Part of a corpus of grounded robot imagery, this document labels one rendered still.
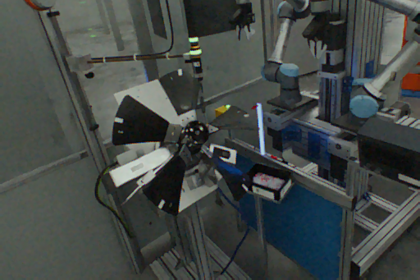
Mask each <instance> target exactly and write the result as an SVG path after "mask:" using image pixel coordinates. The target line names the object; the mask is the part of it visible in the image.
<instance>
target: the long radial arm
mask: <svg viewBox="0 0 420 280"><path fill-rule="evenodd" d="M171 156H172V155H171V154H170V151H169V149H168V148H167V145H165V146H163V147H162V148H158V149H156V150H154V151H153V152H151V153H149V154H146V155H144V156H142V157H140V158H138V159H136V160H133V161H131V162H130V163H127V164H124V165H123V166H121V167H119V168H116V169H115V170H112V171H111V172H110V174H111V176H112V179H113V181H114V182H115V183H116V189H115V190H119V189H121V188H122V187H125V186H127V185H129V184H130V183H132V182H134V181H136V180H138V179H140V178H142V177H143V176H144V175H146V174H147V172H148V171H150V169H153V170H155V169H156V168H158V167H160V166H161V165H162V164H163V163H164V162H165V161H166V159H168V158H170V157H171Z"/></svg>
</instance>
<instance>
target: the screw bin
mask: <svg viewBox="0 0 420 280"><path fill-rule="evenodd" d="M257 172H260V173H263V174H265V175H270V176H272V177H276V178H282V179H283V180H285V182H283V185H282V186H281V187H280V189H279V190H275V189H272V188H270V187H268V186H262V185H260V184H258V183H256V182H251V181H250V182H249V189H248V190H249V191H251V192H253V193H255V194H259V195H262V196H264V197H267V198H270V199H273V200H275V201H280V199H281V198H282V197H283V195H284V194H285V193H286V192H287V190H288V189H289V187H290V186H291V184H292V175H293V173H292V172H289V171H284V170H282V169H279V168H275V167H270V166H267V165H264V164H262V163H255V164H254V165H253V166H252V167H251V168H250V169H249V171H247V172H246V173H245V174H246V175H249V180H251V179H252V178H253V177H254V176H255V175H257Z"/></svg>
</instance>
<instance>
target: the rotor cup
mask: <svg viewBox="0 0 420 280"><path fill-rule="evenodd" d="M183 130H184V132H183V133H180V136H179V139H178V141H177V143H175V146H176V148H177V149H178V150H179V151H180V149H181V146H182V145H183V144H185V145H186V146H187V148H188V149H189V152H190V155H196V154H197V153H198V152H200V150H201V149H200V148H201V147H202V146H203V145H204V144H205V143H206V142H207V141H208V137H209V130H208V127H207V126H206V125H205V124H204V122H201V121H192V122H188V123H187V124H186V126H185V127H184V128H182V129H181V132H182V131H183ZM196 130H197V131H199V134H198V135H196V134H195V131H196ZM189 145H191V146H190V147H189Z"/></svg>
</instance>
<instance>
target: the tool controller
mask: <svg viewBox="0 0 420 280"><path fill-rule="evenodd" d="M356 135H357V142H358V156H359V163H360V167H361V168H364V169H365V170H367V171H371V172H375V173H376V174H377V175H382V176H385V177H388V178H390V179H391V180H396V181H399V182H400V183H403V184H406V185H408V186H411V187H412V188H416V189H419V190H420V130H419V129H417V128H414V127H411V126H404V125H401V124H399V123H395V122H388V121H385V120H382V119H379V118H376V117H370V118H369V119H368V120H367V122H366V123H365V124H364V125H363V126H362V127H361V128H360V130H359V131H358V132H357V133H356Z"/></svg>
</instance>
